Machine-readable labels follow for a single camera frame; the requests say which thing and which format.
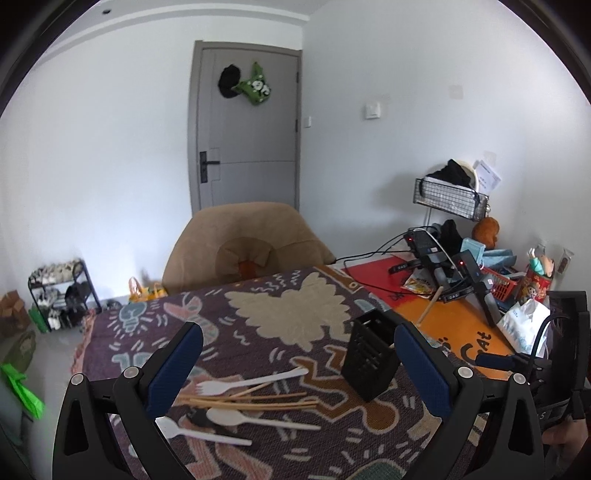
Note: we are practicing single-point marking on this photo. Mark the bright green plastic bag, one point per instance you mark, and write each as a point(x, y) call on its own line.
point(25, 397)

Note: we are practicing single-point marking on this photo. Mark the green plush toy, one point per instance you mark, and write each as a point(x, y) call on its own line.
point(254, 87)

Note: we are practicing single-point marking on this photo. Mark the white plastic fork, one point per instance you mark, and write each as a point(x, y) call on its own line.
point(212, 388)

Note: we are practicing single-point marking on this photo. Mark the white wall switch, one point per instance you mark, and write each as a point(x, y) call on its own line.
point(371, 110)

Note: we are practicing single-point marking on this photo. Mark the brown plush toy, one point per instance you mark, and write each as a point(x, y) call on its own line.
point(487, 230)

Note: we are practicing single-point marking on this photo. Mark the person's right hand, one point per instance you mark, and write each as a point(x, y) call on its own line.
point(568, 441)

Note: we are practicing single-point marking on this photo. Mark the white plastic spoon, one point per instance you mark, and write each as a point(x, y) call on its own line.
point(168, 427)
point(226, 416)

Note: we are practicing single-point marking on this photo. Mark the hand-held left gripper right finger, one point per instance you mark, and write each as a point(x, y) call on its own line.
point(422, 369)

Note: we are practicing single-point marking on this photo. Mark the black power adapter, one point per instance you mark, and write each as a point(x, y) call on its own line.
point(420, 242)
point(468, 265)

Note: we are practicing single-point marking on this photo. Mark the black shoe rack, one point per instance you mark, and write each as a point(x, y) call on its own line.
point(85, 286)

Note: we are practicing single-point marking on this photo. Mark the yellow snack packet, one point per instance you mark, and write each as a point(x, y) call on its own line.
point(418, 284)

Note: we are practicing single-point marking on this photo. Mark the light blue box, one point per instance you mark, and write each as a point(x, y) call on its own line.
point(473, 247)

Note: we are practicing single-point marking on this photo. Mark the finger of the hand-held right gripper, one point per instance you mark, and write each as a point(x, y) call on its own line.
point(496, 361)

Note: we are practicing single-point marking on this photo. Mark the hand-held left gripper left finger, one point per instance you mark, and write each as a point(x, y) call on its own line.
point(175, 364)

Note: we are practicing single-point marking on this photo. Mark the rows of shoes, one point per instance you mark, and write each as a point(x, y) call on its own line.
point(55, 272)

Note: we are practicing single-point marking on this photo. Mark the white papers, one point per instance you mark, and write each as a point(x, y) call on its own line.
point(488, 175)

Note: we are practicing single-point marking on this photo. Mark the red cartoon canister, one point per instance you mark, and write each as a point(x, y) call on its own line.
point(535, 284)

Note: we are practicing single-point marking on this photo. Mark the purple printed woven blanket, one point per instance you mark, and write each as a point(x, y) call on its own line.
point(138, 341)

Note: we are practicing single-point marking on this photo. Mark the cardboard box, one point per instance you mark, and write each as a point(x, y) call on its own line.
point(11, 314)

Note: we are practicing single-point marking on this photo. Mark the tan upholstered armchair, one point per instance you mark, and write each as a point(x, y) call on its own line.
point(258, 221)

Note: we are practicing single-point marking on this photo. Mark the black pouch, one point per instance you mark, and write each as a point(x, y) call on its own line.
point(450, 235)

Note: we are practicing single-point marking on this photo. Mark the grey door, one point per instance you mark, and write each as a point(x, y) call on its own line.
point(249, 138)

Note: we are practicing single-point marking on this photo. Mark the white plastic bag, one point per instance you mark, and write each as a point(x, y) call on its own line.
point(521, 323)

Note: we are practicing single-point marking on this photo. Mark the black slotted utensil holder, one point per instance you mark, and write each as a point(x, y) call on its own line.
point(369, 360)

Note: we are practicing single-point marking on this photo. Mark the black cloth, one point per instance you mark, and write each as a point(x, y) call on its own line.
point(450, 173)

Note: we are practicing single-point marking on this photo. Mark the black hat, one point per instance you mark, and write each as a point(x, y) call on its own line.
point(228, 82)

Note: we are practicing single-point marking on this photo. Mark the small green bag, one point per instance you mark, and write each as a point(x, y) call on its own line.
point(39, 321)

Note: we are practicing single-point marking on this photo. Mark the red plastic basket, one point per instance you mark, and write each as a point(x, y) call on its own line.
point(501, 284)

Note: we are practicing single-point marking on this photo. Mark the yellow bag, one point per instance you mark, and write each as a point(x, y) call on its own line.
point(138, 288)

